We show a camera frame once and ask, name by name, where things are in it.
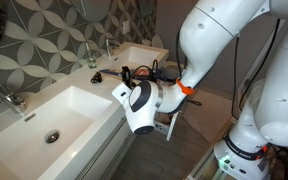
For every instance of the white open vanity drawer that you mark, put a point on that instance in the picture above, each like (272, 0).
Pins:
(172, 126)

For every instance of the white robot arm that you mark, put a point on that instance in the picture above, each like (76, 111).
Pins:
(217, 40)

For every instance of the chrome sink drain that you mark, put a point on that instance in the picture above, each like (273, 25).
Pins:
(52, 136)

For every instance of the wooden robot mount table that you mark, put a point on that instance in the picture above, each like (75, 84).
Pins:
(200, 166)

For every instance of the black hair clip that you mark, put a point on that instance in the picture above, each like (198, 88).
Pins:
(96, 77)

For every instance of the white wall switch plate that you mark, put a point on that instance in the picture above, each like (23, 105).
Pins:
(126, 26)

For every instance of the clear soap dispenser bottle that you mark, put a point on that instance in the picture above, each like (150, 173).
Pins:
(91, 58)

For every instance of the chrome faucet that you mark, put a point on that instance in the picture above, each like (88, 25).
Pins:
(109, 48)
(12, 100)

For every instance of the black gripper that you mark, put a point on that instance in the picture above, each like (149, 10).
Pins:
(147, 77)

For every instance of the blue electric toothbrush box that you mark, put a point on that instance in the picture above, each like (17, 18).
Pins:
(110, 72)

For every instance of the white vanity cabinet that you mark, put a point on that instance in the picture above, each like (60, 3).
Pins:
(100, 133)

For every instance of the white rectangular sink basin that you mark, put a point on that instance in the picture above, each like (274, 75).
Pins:
(67, 123)
(137, 55)

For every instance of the beige bath mat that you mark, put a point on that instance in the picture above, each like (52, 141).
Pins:
(214, 113)

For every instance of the white toilet paper roll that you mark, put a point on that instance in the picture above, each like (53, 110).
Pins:
(146, 42)

